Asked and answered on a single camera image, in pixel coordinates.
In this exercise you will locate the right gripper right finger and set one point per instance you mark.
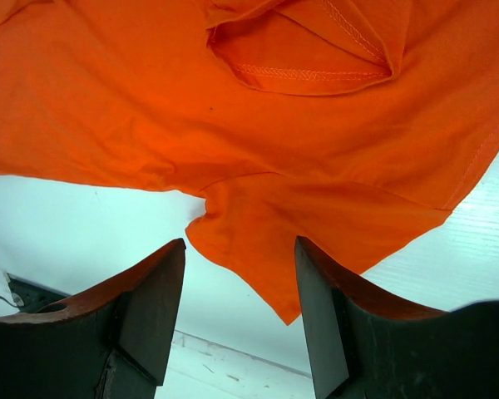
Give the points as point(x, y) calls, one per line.
point(365, 342)

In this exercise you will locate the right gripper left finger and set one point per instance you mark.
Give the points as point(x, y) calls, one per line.
point(110, 341)

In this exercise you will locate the orange t shirt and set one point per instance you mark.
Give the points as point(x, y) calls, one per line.
point(360, 125)

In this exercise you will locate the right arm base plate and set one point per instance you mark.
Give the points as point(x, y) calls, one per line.
point(20, 295)

